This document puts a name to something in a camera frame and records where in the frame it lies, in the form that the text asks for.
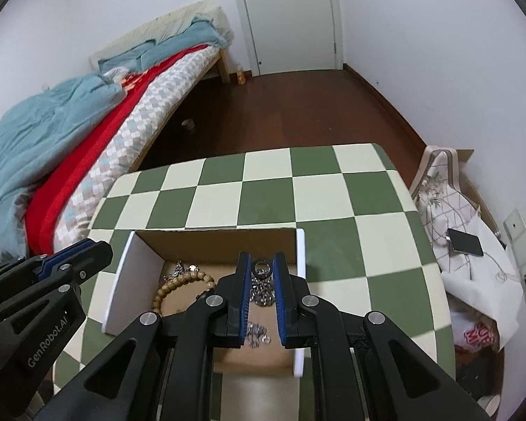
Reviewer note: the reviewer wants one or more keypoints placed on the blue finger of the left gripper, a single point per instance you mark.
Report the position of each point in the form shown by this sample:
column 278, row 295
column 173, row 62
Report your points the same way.
column 86, row 255

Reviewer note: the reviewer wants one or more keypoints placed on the teal blue blanket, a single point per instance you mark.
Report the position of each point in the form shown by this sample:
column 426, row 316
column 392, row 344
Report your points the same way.
column 37, row 134

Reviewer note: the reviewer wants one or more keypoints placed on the black smartphone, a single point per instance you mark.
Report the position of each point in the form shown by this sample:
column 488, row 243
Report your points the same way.
column 464, row 243

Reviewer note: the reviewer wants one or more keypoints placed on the white red plastic bag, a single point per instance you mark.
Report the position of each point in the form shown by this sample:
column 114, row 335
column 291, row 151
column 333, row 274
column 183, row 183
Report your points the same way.
column 473, row 332

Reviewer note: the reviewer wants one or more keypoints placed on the white cardboard box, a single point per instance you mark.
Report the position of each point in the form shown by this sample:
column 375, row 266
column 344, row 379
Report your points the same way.
column 150, row 258

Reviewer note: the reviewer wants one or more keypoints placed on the small yellow bottle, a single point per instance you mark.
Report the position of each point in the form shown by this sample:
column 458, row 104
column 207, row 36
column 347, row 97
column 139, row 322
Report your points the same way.
column 240, row 76

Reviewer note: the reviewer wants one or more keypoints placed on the green white checkered table cover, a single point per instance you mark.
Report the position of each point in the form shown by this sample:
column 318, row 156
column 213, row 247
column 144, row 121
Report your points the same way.
column 366, row 245

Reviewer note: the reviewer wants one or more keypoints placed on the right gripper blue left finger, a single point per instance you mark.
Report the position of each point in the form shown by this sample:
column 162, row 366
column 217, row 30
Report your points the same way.
column 232, row 323

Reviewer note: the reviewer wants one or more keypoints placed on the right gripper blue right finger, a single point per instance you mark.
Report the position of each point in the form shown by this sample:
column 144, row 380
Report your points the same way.
column 296, row 329

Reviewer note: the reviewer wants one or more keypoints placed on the white door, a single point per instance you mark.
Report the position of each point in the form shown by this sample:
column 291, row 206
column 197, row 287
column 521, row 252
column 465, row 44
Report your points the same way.
column 294, row 35

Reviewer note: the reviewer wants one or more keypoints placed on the white patterned tote bag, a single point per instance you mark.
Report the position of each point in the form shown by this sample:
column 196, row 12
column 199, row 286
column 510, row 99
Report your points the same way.
column 488, row 284

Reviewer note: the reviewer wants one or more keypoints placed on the red bed sheet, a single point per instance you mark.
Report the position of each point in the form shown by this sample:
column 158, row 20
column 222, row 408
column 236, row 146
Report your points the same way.
column 52, row 194

